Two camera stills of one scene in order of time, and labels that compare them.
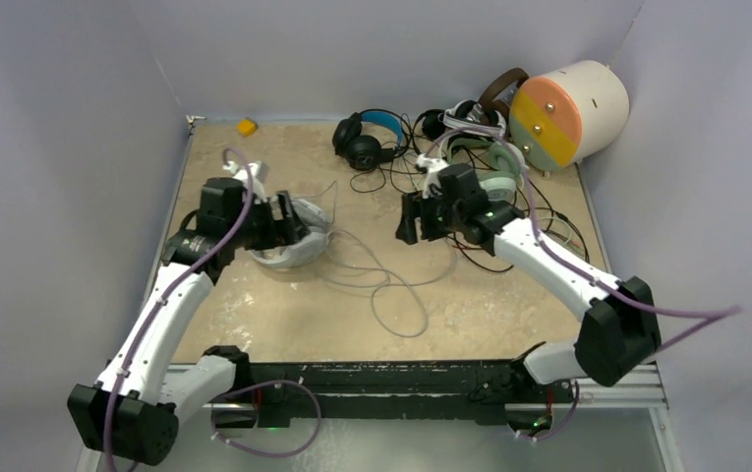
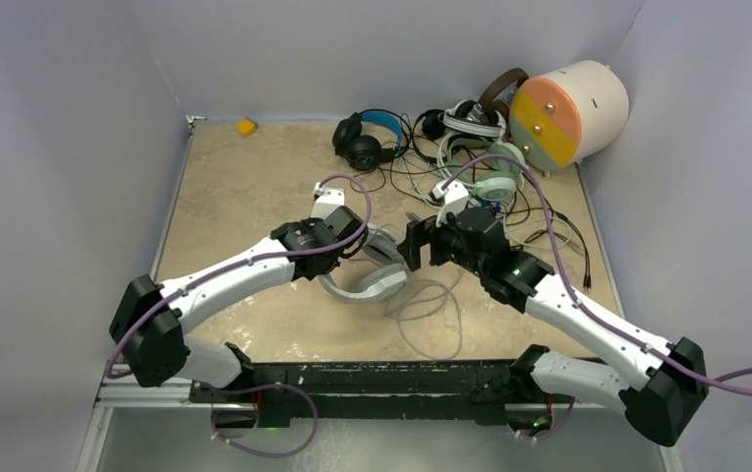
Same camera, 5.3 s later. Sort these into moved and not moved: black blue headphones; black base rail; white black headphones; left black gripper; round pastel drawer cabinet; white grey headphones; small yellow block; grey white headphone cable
Moved: white grey headphones; grey white headphone cable; left black gripper
Not moved: black blue headphones; round pastel drawer cabinet; white black headphones; small yellow block; black base rail
